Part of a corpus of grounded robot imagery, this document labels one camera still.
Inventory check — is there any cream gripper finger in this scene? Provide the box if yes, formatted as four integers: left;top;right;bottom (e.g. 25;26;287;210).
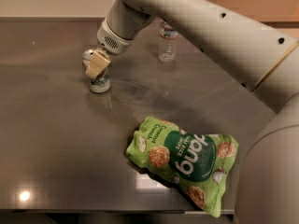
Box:
85;49;111;79

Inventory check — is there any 7up soda can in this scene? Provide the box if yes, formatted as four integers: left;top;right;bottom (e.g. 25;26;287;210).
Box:
82;49;110;93

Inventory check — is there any green rice chip bag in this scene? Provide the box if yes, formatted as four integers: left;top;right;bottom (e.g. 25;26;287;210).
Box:
126;117;238;217

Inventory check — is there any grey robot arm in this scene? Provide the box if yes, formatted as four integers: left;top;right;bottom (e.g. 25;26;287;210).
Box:
97;0;299;224

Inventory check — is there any clear plastic water bottle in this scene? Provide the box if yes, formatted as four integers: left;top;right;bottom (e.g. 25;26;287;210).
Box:
158;21;178;63

